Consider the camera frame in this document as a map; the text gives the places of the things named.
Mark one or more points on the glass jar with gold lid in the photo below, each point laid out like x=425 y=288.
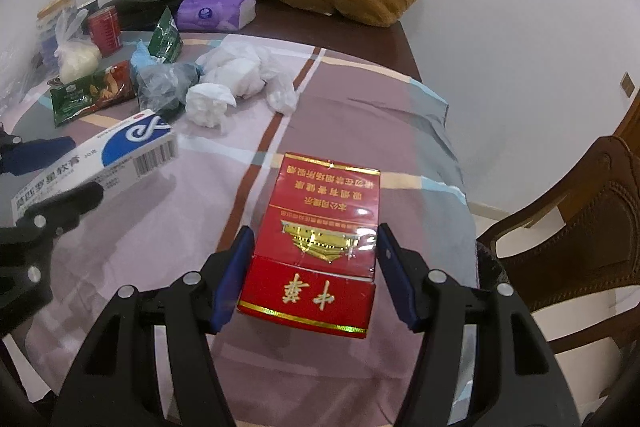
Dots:
x=50 y=19

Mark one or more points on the carved wooden chair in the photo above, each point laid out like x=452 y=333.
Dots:
x=575 y=227

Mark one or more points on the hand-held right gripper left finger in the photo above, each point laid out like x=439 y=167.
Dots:
x=232 y=277

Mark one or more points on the brown wall switch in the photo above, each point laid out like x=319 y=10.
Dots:
x=628 y=86

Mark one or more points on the blue face mask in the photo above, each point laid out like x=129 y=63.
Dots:
x=141 y=56

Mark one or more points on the green nut snack packet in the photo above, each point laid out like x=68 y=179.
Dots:
x=90 y=97

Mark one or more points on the dark wooden table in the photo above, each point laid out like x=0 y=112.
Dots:
x=350 y=37

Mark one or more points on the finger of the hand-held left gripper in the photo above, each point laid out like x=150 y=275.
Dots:
x=35 y=155
x=70 y=204

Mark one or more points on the dark green snack packet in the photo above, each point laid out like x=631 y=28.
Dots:
x=167 y=39

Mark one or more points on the purple tissue pack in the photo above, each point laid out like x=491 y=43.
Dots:
x=215 y=12

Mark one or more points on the red cigarette pack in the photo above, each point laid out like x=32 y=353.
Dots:
x=310 y=227

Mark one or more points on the black bag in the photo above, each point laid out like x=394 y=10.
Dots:
x=145 y=4

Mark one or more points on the red drink can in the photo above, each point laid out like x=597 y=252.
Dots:
x=104 y=32

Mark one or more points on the plaid tablecloth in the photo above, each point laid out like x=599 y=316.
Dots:
x=200 y=187

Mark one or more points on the blue and white medicine box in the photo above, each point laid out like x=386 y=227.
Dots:
x=125 y=142

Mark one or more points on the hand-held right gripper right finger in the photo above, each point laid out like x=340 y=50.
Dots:
x=397 y=282

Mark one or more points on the white tissue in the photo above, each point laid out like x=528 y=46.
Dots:
x=281 y=94
x=210 y=104
x=235 y=67

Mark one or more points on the white bun in plastic bag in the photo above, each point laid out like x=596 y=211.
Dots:
x=77 y=59

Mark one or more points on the grey plastic bag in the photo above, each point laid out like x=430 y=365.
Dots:
x=162 y=89

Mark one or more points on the dark printed coaster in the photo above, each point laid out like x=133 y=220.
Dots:
x=55 y=81

